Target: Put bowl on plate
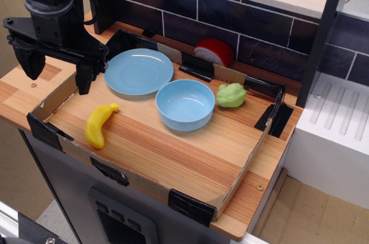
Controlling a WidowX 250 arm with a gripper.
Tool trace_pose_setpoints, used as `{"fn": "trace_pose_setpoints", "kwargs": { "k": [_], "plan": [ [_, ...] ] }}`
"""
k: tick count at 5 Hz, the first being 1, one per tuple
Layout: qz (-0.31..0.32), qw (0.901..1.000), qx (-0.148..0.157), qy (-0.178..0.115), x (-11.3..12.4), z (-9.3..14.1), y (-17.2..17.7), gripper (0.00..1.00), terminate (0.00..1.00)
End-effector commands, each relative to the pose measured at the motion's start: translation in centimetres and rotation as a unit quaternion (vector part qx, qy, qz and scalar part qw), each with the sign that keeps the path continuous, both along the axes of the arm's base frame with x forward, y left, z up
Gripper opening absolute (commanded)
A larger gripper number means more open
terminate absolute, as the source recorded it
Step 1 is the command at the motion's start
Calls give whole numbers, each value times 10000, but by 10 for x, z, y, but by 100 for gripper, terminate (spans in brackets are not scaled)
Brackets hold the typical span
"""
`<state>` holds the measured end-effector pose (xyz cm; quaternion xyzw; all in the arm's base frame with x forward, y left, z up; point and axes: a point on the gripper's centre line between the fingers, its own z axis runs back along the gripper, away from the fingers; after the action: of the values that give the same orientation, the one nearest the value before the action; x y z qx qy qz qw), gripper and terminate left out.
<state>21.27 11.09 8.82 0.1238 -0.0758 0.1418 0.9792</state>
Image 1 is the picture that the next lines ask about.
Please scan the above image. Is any cardboard fence with black tape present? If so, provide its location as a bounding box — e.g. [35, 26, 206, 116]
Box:
[27, 31, 299, 237]

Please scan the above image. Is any grey oven control panel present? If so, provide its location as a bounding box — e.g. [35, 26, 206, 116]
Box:
[89, 188, 159, 243]

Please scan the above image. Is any white drying rack sink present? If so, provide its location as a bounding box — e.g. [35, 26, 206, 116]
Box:
[285, 74, 368, 209]

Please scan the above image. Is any green toy lettuce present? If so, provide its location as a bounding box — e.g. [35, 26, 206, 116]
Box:
[216, 83, 247, 108]

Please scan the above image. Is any light blue bowl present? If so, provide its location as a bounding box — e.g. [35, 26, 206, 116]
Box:
[156, 79, 215, 132]

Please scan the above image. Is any red toy cheese wedge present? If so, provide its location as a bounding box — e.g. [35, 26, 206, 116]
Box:
[194, 37, 234, 67]

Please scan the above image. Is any yellow toy banana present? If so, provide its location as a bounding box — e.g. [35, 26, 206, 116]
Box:
[84, 103, 119, 149]

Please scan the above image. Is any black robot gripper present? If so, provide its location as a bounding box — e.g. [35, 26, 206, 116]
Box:
[3, 9, 108, 95]

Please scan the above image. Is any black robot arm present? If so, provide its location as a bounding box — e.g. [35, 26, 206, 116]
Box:
[3, 0, 108, 95]

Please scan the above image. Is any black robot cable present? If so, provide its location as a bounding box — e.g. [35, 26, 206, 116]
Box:
[76, 0, 100, 25]

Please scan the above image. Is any light blue plate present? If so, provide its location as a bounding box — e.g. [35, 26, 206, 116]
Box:
[104, 48, 174, 96]

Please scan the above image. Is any dark grey vertical post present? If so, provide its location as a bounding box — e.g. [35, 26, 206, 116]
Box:
[296, 0, 346, 108]

